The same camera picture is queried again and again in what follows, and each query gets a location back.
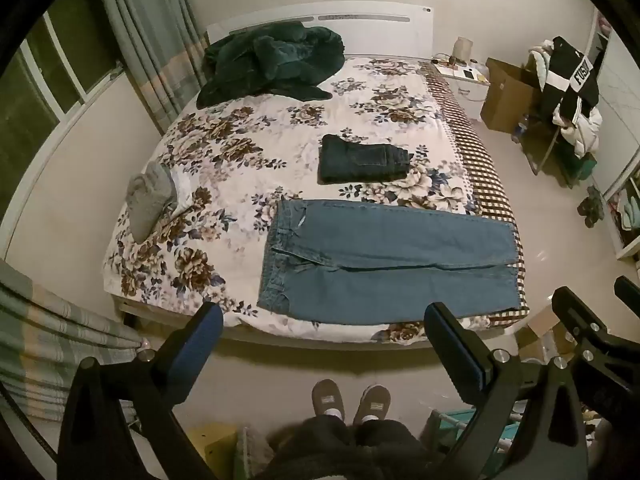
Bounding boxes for brown checkered bed sheet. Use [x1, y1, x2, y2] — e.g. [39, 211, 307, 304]
[429, 60, 531, 331]

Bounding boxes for green box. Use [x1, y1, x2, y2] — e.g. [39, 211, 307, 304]
[564, 152, 599, 187]

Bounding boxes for white cloth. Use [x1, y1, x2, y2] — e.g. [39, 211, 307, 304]
[162, 170, 193, 218]

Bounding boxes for person's left grey slipper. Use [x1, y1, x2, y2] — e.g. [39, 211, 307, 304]
[311, 379, 347, 420]

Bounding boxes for small cardboard box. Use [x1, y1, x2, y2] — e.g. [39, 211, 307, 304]
[516, 305, 577, 367]

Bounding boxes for teal plastic basket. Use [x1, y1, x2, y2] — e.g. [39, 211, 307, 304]
[427, 406, 528, 463]

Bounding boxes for dark plush slippers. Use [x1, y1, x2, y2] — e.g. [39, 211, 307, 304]
[576, 185, 606, 229]

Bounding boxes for bed with floral sheet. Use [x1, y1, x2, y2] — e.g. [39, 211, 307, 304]
[102, 55, 501, 347]

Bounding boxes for blue denim pants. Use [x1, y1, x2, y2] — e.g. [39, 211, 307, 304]
[256, 199, 521, 325]

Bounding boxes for white framed window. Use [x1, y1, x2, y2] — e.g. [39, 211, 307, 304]
[0, 0, 123, 198]

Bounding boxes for person's dark trouser legs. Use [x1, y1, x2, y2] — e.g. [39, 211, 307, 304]
[257, 414, 448, 480]

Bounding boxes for grey-green striped curtain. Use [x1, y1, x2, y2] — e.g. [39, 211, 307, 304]
[0, 259, 147, 428]
[94, 0, 210, 133]

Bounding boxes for dark folded pants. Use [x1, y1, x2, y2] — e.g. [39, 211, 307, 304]
[319, 134, 412, 185]

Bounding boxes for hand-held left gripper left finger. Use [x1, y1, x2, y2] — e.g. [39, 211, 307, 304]
[57, 302, 224, 480]

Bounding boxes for white open shelf unit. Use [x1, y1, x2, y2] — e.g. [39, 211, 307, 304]
[587, 9, 640, 262]

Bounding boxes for brown cardboard box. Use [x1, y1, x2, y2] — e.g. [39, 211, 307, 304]
[480, 57, 543, 134]

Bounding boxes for white nightstand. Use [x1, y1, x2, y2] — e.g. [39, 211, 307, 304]
[431, 52, 489, 122]

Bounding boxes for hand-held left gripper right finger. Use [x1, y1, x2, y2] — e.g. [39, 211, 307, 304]
[424, 302, 589, 480]

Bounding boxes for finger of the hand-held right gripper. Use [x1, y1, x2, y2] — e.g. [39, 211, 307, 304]
[551, 286, 612, 343]
[613, 275, 640, 312]

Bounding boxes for person's right grey slipper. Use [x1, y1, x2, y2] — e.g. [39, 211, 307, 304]
[352, 384, 392, 425]

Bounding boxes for yellow box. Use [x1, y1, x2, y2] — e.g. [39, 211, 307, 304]
[191, 422, 239, 480]

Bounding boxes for dark green plush blanket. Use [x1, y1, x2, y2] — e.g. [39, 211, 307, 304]
[196, 25, 347, 109]

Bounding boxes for white bed headboard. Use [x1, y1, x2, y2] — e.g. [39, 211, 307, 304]
[206, 2, 434, 61]

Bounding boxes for pale bedside lamp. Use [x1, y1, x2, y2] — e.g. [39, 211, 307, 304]
[452, 36, 474, 64]

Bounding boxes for grey cloth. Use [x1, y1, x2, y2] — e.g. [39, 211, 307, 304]
[125, 161, 177, 241]

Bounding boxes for metal frame chair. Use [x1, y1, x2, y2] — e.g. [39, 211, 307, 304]
[520, 85, 593, 177]

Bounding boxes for black and white jacket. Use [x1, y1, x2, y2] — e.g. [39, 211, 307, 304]
[542, 36, 601, 126]

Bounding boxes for person's grey slipper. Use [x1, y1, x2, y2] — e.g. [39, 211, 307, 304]
[352, 384, 392, 425]
[311, 379, 347, 420]

